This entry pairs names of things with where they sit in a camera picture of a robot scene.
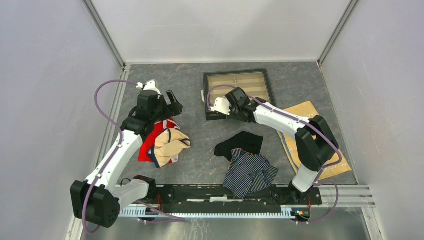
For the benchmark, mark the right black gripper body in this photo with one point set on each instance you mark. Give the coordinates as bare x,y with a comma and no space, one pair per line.
234,114

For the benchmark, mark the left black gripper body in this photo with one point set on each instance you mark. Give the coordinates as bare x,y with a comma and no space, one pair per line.
163,111

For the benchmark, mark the black compartment box glass lid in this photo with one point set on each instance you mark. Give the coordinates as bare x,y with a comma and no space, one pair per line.
254,82

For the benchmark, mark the black underwear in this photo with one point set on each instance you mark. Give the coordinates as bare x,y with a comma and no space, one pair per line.
246,141

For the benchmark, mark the blue striped boxer shorts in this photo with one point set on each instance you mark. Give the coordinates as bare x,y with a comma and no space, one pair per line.
248,173

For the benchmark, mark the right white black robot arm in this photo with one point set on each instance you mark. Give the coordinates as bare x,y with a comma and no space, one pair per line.
314,140

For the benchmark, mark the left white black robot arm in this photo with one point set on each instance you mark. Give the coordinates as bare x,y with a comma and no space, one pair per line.
97,199

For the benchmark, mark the red underwear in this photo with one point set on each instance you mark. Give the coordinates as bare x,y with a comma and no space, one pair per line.
148,144

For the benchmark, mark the beige underwear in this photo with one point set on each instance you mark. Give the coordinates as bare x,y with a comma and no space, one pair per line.
169,144

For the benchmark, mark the tan cloth mat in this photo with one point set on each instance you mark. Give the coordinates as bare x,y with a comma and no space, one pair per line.
307,109

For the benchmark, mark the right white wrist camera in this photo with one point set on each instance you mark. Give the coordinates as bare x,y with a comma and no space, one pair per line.
221,105

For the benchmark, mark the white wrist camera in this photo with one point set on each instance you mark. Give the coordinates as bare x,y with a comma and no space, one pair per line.
148,86
221,105

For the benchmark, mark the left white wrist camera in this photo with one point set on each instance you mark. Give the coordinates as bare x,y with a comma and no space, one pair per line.
148,86

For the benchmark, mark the white cable tray strip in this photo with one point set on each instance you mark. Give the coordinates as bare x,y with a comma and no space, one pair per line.
140,211

